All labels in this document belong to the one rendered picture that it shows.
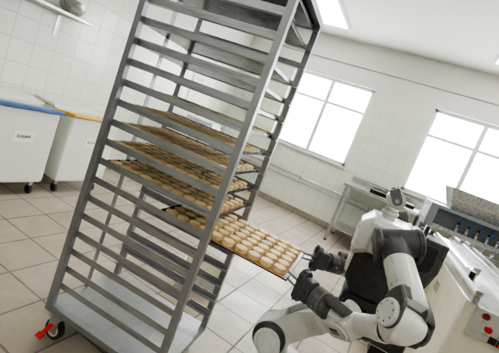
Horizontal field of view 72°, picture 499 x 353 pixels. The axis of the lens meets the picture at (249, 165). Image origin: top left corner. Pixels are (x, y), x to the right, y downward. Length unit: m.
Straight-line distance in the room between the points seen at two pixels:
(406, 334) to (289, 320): 0.63
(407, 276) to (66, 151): 3.00
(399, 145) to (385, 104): 0.67
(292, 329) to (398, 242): 0.63
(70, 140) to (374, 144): 4.25
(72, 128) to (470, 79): 5.13
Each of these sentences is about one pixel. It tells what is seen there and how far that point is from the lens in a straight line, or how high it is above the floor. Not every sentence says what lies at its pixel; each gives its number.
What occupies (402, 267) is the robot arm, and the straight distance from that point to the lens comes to 1.12.
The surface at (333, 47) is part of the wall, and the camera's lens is 6.19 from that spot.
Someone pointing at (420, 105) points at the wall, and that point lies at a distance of 5.82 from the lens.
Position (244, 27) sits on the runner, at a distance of 1.40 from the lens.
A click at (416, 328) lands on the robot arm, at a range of 1.06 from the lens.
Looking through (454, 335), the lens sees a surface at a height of 0.65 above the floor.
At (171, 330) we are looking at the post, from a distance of 1.57.
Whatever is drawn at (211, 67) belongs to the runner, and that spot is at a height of 1.41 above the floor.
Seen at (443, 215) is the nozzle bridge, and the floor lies 1.12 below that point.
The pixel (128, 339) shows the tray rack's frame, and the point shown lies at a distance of 1.84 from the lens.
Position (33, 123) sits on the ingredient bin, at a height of 0.63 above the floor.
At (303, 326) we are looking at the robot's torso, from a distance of 1.57.
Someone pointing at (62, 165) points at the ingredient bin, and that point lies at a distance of 3.52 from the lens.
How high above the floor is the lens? 1.29
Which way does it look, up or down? 8 degrees down
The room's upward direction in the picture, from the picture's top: 21 degrees clockwise
